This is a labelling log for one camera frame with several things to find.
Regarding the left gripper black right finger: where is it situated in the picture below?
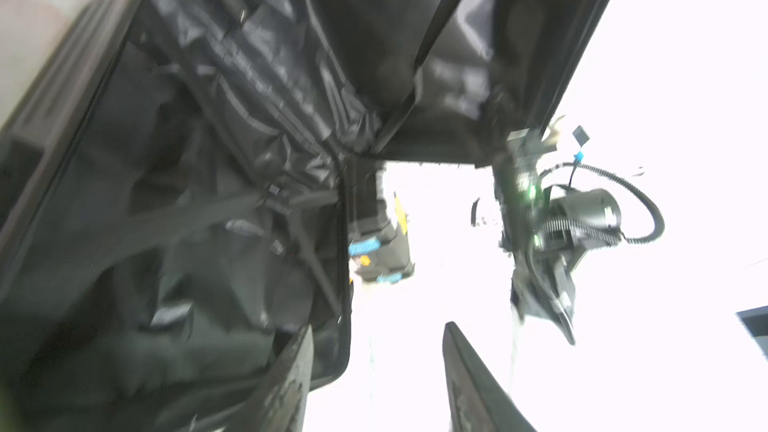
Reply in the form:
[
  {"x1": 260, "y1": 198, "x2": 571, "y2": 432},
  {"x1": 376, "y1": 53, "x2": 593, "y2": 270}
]
[{"x1": 442, "y1": 322, "x2": 535, "y2": 432}]

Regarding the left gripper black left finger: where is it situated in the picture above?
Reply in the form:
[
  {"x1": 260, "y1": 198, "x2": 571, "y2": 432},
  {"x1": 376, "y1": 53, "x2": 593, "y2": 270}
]
[{"x1": 230, "y1": 325, "x2": 314, "y2": 432}]

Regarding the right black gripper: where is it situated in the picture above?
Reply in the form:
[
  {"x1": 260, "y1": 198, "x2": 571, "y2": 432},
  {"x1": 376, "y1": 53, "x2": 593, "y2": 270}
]
[{"x1": 488, "y1": 113, "x2": 560, "y2": 192}]

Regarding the black ribbed hard-shell suitcase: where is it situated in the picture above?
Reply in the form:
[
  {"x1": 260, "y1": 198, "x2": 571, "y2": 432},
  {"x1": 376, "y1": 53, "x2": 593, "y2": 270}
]
[{"x1": 1, "y1": 0, "x2": 609, "y2": 431}]

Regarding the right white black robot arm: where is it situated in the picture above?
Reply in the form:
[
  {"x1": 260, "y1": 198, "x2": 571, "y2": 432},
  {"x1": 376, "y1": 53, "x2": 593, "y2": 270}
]
[{"x1": 492, "y1": 128, "x2": 666, "y2": 345}]

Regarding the black toolbox yellow label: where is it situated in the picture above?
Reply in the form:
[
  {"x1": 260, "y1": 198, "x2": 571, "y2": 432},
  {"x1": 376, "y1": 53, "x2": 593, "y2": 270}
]
[{"x1": 347, "y1": 168, "x2": 415, "y2": 283}]

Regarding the black handled screwdriver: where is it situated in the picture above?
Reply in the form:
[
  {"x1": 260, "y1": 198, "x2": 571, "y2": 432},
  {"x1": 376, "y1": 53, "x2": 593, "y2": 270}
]
[{"x1": 470, "y1": 197, "x2": 480, "y2": 228}]

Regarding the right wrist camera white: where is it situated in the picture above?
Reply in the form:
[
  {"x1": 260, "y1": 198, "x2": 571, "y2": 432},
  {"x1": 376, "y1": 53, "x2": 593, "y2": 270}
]
[{"x1": 572, "y1": 125, "x2": 590, "y2": 148}]

